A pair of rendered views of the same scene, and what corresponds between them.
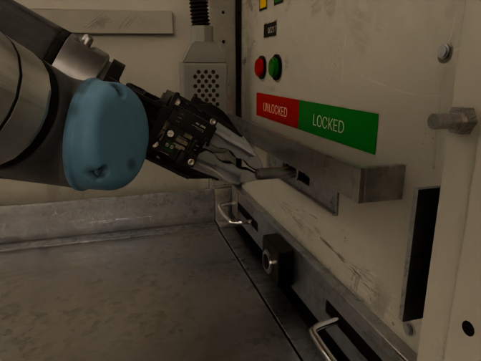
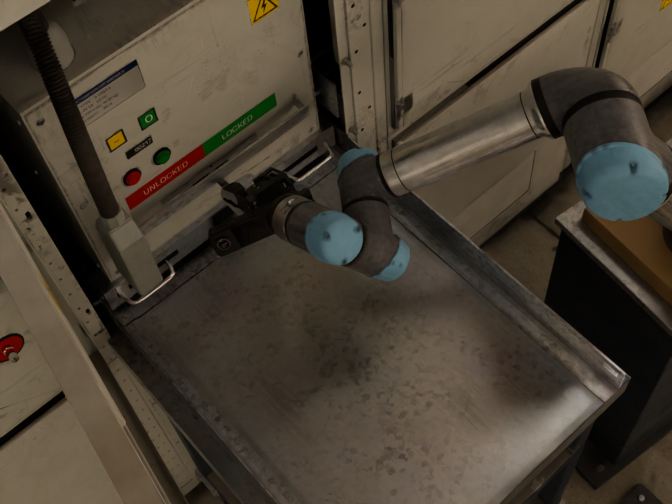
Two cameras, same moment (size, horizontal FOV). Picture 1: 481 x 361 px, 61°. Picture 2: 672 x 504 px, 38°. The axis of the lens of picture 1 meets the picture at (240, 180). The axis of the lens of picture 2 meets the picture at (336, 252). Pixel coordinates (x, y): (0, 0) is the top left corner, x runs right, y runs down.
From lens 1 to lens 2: 1.72 m
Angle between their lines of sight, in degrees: 86
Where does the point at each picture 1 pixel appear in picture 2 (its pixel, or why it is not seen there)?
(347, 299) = (286, 159)
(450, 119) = (350, 62)
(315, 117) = (224, 135)
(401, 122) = (287, 84)
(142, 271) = (243, 328)
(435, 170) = (306, 82)
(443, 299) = (348, 97)
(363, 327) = (299, 153)
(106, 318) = (307, 308)
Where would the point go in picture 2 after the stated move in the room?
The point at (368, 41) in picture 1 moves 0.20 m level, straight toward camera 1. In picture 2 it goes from (259, 77) to (376, 58)
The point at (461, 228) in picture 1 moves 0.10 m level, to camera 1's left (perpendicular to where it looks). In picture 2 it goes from (349, 79) to (373, 117)
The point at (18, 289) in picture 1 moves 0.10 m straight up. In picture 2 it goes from (305, 388) to (299, 364)
